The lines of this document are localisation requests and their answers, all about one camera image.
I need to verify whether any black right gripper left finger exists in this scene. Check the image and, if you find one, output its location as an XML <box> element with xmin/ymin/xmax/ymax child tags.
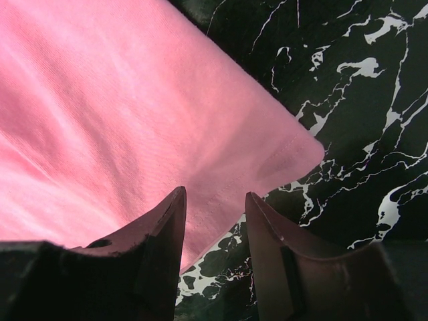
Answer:
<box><xmin>1</xmin><ymin>187</ymin><xmax>187</xmax><ymax>320</ymax></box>

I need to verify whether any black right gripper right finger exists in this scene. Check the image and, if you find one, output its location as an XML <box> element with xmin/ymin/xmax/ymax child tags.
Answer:
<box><xmin>245</xmin><ymin>192</ymin><xmax>427</xmax><ymax>320</ymax></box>

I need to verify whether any pink t-shirt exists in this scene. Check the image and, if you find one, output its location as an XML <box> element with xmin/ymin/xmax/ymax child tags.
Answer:
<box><xmin>1</xmin><ymin>1</ymin><xmax>324</xmax><ymax>270</ymax></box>

